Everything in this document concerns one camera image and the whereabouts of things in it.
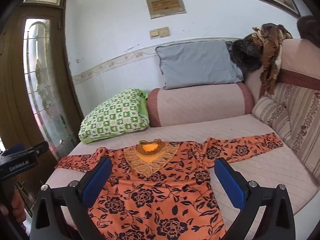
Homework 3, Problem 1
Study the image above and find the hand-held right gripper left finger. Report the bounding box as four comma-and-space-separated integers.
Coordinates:
29, 156, 113, 240

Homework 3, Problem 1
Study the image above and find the grey pillow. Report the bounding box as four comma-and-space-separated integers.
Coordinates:
155, 39, 244, 90

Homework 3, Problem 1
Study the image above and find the beige wall plaque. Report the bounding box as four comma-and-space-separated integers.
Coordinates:
146, 0, 187, 19

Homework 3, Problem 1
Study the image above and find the brown patterned scarf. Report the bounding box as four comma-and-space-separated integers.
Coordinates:
252, 23, 293, 95

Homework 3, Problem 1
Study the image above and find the orange floral blouse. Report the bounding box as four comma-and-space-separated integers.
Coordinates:
54, 133, 283, 240

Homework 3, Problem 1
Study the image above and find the wooden door with leaded glass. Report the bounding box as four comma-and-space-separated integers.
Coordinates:
0, 5, 84, 215

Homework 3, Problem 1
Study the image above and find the dark furry cloth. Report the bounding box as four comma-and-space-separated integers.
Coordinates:
230, 34, 263, 72

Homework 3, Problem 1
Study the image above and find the striped floral cushion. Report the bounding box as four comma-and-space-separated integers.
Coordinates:
252, 82, 320, 178

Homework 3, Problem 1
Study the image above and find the person's left hand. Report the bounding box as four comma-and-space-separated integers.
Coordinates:
0, 176, 27, 223

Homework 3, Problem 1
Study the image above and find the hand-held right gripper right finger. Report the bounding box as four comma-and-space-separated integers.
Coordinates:
214, 157, 303, 240

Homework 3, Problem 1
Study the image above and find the dark brown cloth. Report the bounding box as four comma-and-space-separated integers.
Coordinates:
297, 15, 320, 48

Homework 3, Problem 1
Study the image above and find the green checked pillow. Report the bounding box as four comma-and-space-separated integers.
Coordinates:
78, 88, 150, 144

